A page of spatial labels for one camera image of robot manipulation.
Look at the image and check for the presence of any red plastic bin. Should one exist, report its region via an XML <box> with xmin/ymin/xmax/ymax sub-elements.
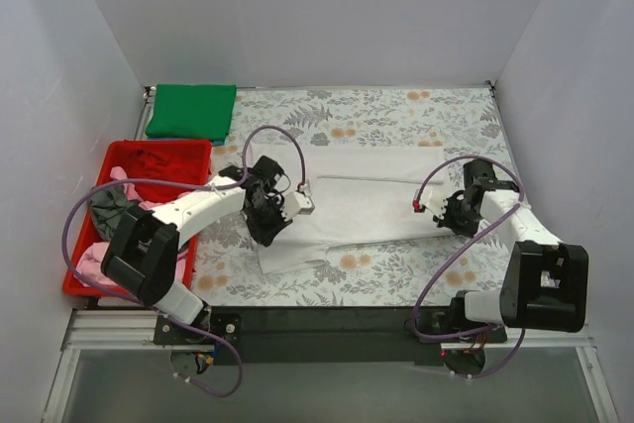
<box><xmin>62</xmin><ymin>141</ymin><xmax>198</xmax><ymax>297</ymax></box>

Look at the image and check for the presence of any floral table cloth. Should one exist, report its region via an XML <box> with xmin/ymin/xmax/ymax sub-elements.
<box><xmin>192</xmin><ymin>87</ymin><xmax>511</xmax><ymax>306</ymax></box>

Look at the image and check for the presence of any aluminium rail frame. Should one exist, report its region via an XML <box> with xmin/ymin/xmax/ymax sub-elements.
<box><xmin>43</xmin><ymin>308</ymin><xmax>619</xmax><ymax>422</ymax></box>

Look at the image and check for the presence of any purple cable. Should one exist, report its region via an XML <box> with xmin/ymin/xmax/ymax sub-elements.
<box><xmin>411</xmin><ymin>155</ymin><xmax>527</xmax><ymax>380</ymax></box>
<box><xmin>63</xmin><ymin>125</ymin><xmax>308</xmax><ymax>398</ymax></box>

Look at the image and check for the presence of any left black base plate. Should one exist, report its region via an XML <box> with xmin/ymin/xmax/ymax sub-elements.
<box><xmin>153</xmin><ymin>313</ymin><xmax>242</xmax><ymax>345</ymax></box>

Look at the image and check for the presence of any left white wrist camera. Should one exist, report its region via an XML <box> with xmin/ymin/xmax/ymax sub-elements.
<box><xmin>281</xmin><ymin>190</ymin><xmax>315</xmax><ymax>220</ymax></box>

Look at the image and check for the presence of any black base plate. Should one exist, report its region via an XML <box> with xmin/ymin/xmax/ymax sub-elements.
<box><xmin>153</xmin><ymin>313</ymin><xmax>242</xmax><ymax>345</ymax></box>
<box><xmin>410</xmin><ymin>311</ymin><xmax>507</xmax><ymax>344</ymax></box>

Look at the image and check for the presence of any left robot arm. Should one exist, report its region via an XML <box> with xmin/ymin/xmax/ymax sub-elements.
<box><xmin>101</xmin><ymin>156</ymin><xmax>291</xmax><ymax>344</ymax></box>

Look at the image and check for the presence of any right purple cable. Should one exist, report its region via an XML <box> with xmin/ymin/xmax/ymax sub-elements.
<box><xmin>411</xmin><ymin>155</ymin><xmax>527</xmax><ymax>380</ymax></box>

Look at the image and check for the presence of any folded green t shirt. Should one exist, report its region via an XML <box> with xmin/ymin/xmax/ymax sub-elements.
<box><xmin>145</xmin><ymin>84</ymin><xmax>237</xmax><ymax>142</ymax></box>

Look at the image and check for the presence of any pink t shirt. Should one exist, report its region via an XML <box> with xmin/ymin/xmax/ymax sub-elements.
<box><xmin>77</xmin><ymin>183</ymin><xmax>187</xmax><ymax>287</ymax></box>

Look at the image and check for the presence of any white t shirt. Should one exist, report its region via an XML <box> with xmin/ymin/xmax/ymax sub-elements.
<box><xmin>247</xmin><ymin>144</ymin><xmax>453</xmax><ymax>274</ymax></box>

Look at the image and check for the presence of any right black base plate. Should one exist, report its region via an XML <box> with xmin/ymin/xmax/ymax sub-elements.
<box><xmin>410</xmin><ymin>311</ymin><xmax>507</xmax><ymax>344</ymax></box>

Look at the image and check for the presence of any red t shirt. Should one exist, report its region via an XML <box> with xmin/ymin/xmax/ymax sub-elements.
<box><xmin>110</xmin><ymin>140</ymin><xmax>212</xmax><ymax>208</ymax></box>

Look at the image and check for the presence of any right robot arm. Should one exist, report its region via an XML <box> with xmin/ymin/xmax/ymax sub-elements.
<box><xmin>436</xmin><ymin>159</ymin><xmax>589</xmax><ymax>342</ymax></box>

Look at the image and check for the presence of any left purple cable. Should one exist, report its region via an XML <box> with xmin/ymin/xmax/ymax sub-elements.
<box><xmin>63</xmin><ymin>125</ymin><xmax>308</xmax><ymax>398</ymax></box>

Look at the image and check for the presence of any grey t shirt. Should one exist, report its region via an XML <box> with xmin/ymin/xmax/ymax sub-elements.
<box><xmin>88</xmin><ymin>184</ymin><xmax>159</xmax><ymax>242</ymax></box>

